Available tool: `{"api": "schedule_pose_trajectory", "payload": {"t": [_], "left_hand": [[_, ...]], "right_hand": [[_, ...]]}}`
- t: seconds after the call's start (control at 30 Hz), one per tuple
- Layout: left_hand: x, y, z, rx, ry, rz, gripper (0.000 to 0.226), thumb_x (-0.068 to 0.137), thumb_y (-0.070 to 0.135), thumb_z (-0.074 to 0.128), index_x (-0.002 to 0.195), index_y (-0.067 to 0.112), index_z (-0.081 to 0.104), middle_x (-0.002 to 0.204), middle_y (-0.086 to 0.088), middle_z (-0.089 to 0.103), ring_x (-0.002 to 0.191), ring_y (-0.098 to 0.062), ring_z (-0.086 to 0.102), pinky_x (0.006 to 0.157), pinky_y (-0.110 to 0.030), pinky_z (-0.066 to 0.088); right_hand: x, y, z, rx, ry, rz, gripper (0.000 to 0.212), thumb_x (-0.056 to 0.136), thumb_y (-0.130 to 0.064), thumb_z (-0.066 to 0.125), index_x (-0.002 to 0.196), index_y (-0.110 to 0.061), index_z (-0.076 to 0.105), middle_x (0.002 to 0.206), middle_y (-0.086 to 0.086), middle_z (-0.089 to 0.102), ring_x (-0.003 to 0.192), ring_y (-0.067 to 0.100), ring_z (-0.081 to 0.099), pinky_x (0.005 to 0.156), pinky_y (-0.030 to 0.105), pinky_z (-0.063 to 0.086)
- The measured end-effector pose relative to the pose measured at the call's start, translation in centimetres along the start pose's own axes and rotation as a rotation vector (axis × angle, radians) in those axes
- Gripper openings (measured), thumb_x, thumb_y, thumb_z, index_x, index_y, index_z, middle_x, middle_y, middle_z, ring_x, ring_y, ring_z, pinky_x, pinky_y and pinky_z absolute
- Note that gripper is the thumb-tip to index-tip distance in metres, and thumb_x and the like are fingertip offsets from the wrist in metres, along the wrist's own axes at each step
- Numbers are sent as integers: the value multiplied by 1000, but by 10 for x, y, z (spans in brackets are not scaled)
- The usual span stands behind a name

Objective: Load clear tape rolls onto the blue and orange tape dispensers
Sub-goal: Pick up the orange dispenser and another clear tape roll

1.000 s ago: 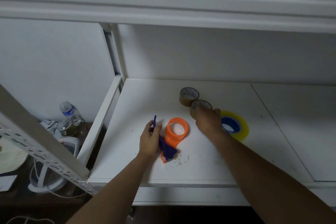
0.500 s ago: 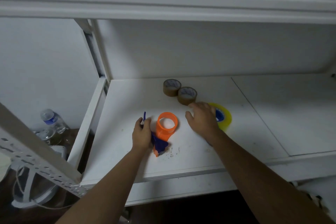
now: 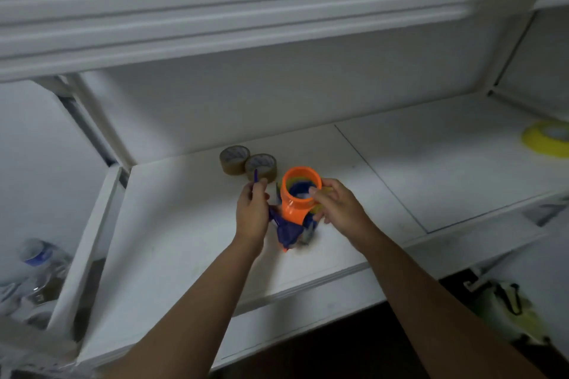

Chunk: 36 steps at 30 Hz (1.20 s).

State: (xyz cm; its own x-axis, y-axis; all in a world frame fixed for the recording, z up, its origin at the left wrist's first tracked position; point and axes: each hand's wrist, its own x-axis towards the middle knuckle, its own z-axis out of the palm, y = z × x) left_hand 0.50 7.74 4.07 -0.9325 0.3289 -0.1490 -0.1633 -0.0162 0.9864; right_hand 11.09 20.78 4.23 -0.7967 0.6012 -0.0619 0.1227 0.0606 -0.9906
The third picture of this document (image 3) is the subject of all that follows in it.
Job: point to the clear glass jar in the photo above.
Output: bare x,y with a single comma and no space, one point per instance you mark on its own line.
42,290

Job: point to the orange and blue tape dispenser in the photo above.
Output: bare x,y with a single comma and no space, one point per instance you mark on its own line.
295,210

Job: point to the large brown tape roll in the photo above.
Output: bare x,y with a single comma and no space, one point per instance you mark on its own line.
271,172

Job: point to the person's left hand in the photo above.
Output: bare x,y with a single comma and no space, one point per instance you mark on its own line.
253,214

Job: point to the clear plastic water bottle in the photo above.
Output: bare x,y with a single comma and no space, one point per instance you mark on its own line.
37,252

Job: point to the person's left forearm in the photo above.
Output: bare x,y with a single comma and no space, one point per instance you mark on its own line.
191,325

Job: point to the white crumpled cloth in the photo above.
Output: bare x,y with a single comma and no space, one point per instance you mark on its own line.
26,316

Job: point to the white metal shelf rack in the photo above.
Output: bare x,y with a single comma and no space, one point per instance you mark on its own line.
400,161

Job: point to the green yellow bag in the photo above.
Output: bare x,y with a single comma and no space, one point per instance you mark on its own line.
498,307

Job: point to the small brown tape roll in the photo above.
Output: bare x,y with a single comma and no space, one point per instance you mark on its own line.
231,167

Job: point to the person's right forearm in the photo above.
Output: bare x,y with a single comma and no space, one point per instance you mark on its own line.
444,325

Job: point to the person's right hand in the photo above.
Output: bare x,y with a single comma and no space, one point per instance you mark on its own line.
344,214

